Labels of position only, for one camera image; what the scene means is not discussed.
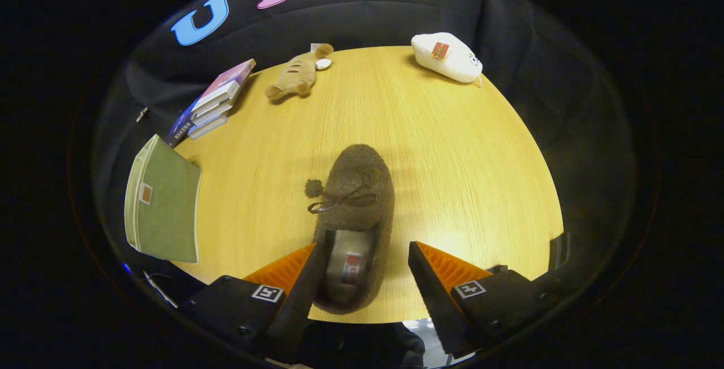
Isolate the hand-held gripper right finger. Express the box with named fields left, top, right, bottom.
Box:
left=408, top=241, right=561, bottom=358

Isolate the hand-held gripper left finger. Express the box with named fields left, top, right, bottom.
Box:
left=181, top=230, right=337, bottom=361

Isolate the brown fuzzy shoe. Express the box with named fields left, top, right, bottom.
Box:
left=305, top=144, right=395, bottom=316

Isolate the green fabric storage box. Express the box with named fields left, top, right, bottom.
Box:
left=124, top=134, right=202, bottom=264

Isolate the light blue book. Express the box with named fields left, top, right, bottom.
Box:
left=187, top=111, right=230, bottom=141

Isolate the dark blue book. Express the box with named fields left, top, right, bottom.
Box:
left=166, top=110, right=197, bottom=148

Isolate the white book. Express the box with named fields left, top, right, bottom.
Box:
left=191, top=93, right=241, bottom=123

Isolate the brown plush toy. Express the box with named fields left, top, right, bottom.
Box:
left=265, top=44, right=334, bottom=102

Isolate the white plush toy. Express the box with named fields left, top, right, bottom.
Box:
left=411, top=32, right=483, bottom=88

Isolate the pink cover book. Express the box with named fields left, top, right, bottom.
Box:
left=192, top=59, right=257, bottom=110

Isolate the black backdrop cloth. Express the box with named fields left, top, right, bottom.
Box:
left=93, top=0, right=637, bottom=302

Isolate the small black bracket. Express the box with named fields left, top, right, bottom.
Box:
left=548, top=232, right=570, bottom=272

